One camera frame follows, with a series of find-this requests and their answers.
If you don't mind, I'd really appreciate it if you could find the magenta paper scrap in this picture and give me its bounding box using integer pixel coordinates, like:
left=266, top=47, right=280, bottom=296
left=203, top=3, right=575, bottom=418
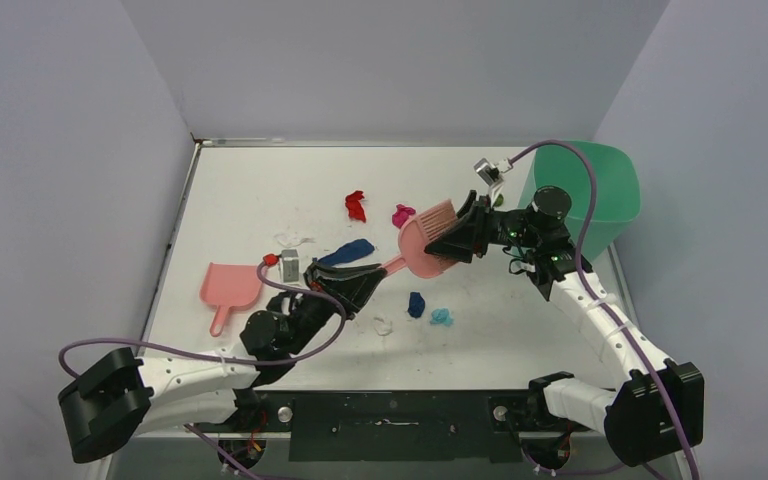
left=391, top=204, right=416, bottom=229

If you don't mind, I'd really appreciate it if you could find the green plastic waste bin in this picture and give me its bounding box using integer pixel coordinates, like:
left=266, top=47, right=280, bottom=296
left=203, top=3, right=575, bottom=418
left=517, top=140, right=642, bottom=263

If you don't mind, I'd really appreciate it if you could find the small dark blue paper scrap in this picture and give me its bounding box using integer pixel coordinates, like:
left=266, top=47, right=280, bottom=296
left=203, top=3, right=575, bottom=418
left=407, top=291, right=426, bottom=318

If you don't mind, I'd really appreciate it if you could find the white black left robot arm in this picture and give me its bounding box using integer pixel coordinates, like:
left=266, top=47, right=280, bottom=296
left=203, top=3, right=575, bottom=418
left=57, top=260, right=399, bottom=464

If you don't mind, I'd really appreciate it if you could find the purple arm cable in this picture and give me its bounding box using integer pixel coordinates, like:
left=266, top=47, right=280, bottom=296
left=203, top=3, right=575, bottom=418
left=57, top=261, right=348, bottom=480
left=506, top=139, right=702, bottom=480

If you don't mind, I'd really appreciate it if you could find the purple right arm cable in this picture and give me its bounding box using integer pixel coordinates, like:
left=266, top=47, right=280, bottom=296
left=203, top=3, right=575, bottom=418
left=506, top=139, right=702, bottom=480

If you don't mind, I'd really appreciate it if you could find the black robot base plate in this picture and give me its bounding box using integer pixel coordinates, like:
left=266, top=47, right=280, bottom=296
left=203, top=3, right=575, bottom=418
left=198, top=390, right=588, bottom=463

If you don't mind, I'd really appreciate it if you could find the light blue paper scrap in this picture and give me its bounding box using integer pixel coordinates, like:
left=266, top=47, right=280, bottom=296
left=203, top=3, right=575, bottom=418
left=429, top=308, right=454, bottom=327

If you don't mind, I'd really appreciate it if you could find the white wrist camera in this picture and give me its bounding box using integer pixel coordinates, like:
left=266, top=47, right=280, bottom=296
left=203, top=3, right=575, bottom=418
left=473, top=158, right=503, bottom=186
left=280, top=249, right=301, bottom=284

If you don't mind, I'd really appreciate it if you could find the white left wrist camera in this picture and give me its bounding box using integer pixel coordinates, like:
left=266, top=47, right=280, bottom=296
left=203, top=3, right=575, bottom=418
left=280, top=249, right=301, bottom=284

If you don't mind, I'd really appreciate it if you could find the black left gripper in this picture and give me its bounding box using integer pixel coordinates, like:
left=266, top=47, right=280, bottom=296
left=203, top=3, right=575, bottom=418
left=284, top=262, right=386, bottom=355

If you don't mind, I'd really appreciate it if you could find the white paper scrap left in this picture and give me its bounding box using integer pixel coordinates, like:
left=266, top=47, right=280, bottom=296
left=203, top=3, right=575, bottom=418
left=273, top=232, right=315, bottom=249

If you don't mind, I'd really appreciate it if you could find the white paper scrap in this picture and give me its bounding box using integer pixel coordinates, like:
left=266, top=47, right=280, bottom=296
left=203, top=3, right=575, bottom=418
left=273, top=232, right=315, bottom=249
left=373, top=316, right=394, bottom=337

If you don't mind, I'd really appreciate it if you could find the white paper scrap front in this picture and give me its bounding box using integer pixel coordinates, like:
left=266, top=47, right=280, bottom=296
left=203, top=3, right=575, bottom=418
left=373, top=316, right=394, bottom=337

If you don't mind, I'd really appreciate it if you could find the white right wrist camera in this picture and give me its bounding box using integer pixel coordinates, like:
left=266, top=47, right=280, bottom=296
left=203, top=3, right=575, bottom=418
left=473, top=158, right=503, bottom=186

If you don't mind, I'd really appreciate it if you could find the pink dustpan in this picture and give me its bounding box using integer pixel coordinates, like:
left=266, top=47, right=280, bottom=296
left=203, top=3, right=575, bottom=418
left=199, top=262, right=263, bottom=337

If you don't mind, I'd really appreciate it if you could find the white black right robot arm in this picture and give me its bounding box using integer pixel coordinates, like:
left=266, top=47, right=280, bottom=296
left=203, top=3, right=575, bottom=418
left=425, top=186, right=704, bottom=466

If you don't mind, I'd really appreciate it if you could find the long dark blue paper scrap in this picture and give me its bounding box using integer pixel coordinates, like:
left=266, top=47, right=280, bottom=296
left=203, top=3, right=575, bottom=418
left=317, top=238, right=375, bottom=266

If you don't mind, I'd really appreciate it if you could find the red paper scrap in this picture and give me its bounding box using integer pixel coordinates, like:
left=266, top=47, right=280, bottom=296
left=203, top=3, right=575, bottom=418
left=344, top=190, right=367, bottom=223

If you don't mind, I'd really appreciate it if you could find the pink hand broom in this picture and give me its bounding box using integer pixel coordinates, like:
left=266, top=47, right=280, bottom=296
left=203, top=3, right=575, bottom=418
left=382, top=200, right=457, bottom=279

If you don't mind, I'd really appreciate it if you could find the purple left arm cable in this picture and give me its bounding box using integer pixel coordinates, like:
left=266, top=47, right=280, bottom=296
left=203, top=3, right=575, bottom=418
left=57, top=261, right=348, bottom=480

